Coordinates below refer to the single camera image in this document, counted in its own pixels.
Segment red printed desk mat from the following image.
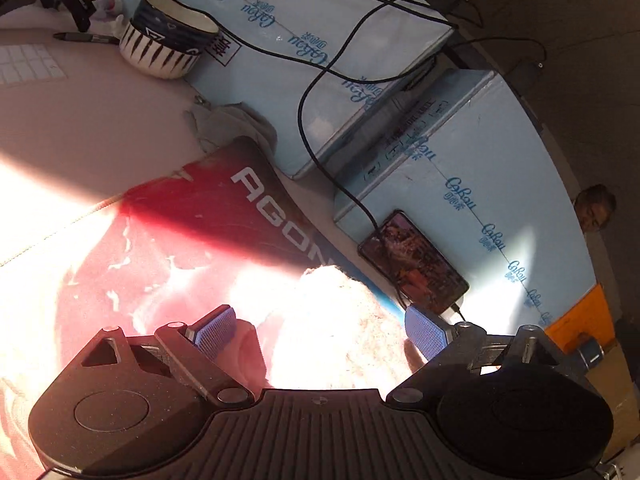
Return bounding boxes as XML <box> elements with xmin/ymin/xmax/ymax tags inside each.
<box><xmin>0</xmin><ymin>137</ymin><xmax>408</xmax><ymax>480</ymax></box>

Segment black marker pen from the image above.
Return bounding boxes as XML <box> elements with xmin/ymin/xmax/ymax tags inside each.
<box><xmin>53</xmin><ymin>31</ymin><xmax>122</xmax><ymax>46</ymax></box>

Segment black smartphone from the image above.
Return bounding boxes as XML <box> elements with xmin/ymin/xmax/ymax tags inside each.
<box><xmin>357</xmin><ymin>209</ymin><xmax>471</xmax><ymax>318</ymax></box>

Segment lower light blue foam board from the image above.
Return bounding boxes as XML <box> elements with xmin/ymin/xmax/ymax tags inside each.
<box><xmin>332</xmin><ymin>69</ymin><xmax>598</xmax><ymax>328</ymax></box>

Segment orange cardboard box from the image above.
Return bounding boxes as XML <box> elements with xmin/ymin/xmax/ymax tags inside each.
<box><xmin>544</xmin><ymin>282</ymin><xmax>617</xmax><ymax>348</ymax></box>

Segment striped ceramic bowl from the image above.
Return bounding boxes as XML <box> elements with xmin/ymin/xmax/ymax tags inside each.
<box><xmin>119</xmin><ymin>0</ymin><xmax>221</xmax><ymax>80</ymax></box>

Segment light blue foam board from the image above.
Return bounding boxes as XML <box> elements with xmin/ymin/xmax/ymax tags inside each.
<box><xmin>122</xmin><ymin>0</ymin><xmax>456</xmax><ymax>179</ymax></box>
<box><xmin>332</xmin><ymin>69</ymin><xmax>598</xmax><ymax>328</ymax></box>

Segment upper light blue foam board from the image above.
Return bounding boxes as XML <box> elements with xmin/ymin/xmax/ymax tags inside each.
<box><xmin>122</xmin><ymin>0</ymin><xmax>456</xmax><ymax>179</ymax></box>

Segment brown cardboard box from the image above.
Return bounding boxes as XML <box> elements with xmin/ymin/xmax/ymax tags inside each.
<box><xmin>587</xmin><ymin>345</ymin><xmax>640</xmax><ymax>461</ymax></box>

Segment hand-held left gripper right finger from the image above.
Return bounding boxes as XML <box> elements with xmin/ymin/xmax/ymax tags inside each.
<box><xmin>385</xmin><ymin>305</ymin><xmax>556</xmax><ymax>403</ymax></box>

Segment black phone charging cable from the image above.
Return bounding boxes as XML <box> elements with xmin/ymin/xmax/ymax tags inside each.
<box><xmin>298</xmin><ymin>55</ymin><xmax>468</xmax><ymax>323</ymax></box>

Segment dark blue vacuum bottle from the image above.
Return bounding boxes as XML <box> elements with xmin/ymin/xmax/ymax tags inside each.
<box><xmin>575</xmin><ymin>339</ymin><xmax>606</xmax><ymax>373</ymax></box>

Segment white keyboard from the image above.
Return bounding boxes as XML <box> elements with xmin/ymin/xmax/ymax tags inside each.
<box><xmin>0</xmin><ymin>44</ymin><xmax>68</xmax><ymax>86</ymax></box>

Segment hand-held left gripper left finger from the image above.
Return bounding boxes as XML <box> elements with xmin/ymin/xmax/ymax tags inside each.
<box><xmin>80</xmin><ymin>306</ymin><xmax>253</xmax><ymax>405</ymax></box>

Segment grey crumpled cloth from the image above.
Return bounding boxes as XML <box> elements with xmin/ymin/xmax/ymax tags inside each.
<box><xmin>182</xmin><ymin>102</ymin><xmax>278</xmax><ymax>158</ymax></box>

